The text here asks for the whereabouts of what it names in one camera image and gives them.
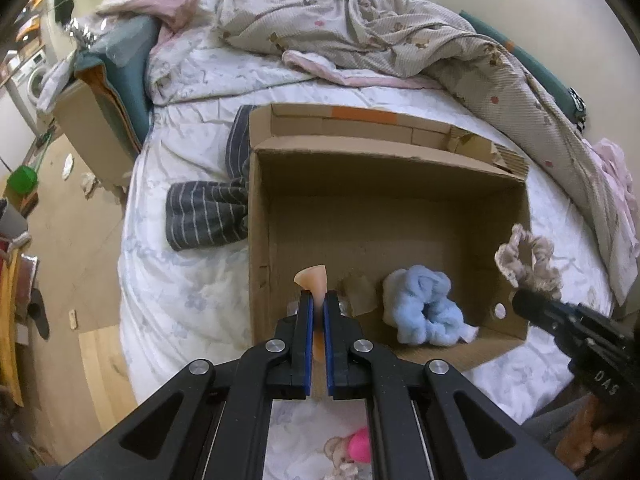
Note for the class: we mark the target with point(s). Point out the black hanging clothing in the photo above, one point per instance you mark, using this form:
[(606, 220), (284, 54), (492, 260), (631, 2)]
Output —
[(63, 2)]

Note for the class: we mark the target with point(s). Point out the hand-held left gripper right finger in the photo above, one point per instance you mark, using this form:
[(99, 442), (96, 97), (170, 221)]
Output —
[(331, 340)]

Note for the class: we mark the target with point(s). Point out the crumpled tissue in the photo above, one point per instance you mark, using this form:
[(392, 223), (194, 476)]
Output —
[(90, 183), (68, 166)]

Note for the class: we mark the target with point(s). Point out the brown cardboard box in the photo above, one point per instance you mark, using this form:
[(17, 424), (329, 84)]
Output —
[(390, 220)]

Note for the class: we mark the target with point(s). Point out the grey striped garment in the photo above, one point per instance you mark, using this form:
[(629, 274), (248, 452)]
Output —
[(205, 215)]

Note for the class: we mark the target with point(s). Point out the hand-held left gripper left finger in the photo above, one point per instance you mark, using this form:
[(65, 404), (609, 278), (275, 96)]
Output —
[(305, 340)]

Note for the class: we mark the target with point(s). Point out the white floral bed sheet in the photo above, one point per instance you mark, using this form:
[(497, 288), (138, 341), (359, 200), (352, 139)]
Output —
[(190, 300)]

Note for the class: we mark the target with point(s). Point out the pink silicone toy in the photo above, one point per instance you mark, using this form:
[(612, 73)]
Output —
[(361, 447)]

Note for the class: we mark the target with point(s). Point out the yellow wooden chair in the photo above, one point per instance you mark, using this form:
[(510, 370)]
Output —
[(15, 310)]

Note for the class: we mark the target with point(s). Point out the tan translucent packet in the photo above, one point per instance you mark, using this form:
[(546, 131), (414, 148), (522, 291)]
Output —
[(360, 292)]

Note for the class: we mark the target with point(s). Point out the cream ruffled scrunchie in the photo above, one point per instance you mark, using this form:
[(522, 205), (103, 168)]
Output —
[(350, 472)]

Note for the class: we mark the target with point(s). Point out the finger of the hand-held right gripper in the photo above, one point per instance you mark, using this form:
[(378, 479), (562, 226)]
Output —
[(540, 307)]

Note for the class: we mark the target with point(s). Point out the peach silicone piece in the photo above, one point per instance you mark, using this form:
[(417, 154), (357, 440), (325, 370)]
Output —
[(312, 277)]

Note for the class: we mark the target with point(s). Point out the person's right hand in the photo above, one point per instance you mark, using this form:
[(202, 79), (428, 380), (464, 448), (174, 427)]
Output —
[(595, 430)]

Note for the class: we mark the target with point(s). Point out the green plastic bucket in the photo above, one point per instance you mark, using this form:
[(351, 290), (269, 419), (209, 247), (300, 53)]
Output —
[(22, 180)]

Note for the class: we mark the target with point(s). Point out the grey bin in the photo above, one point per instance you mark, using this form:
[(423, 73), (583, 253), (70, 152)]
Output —
[(12, 220)]

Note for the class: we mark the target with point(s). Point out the white washing machine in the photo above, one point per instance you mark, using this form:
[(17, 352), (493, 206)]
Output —
[(35, 82)]

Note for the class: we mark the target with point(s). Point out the beige printed quilt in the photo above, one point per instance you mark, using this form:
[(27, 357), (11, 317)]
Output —
[(400, 25)]

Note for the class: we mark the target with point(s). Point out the pink cloth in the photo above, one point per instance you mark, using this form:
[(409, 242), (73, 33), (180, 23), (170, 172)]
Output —
[(615, 175), (165, 10)]

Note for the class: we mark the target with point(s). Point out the light blue fluffy scrunchie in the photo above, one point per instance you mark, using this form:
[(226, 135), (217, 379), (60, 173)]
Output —
[(425, 310)]

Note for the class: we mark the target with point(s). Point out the beige lace scrunchie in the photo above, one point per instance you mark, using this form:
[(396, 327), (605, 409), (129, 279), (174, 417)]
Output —
[(530, 255)]

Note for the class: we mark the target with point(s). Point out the small white floor item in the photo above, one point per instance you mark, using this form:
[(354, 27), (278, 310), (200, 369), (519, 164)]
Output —
[(74, 320)]

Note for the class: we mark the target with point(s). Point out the black slipper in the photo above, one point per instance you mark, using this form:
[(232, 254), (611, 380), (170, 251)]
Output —
[(39, 315)]

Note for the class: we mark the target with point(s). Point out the silver foil bag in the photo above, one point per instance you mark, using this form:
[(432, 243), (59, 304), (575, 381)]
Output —
[(80, 30)]

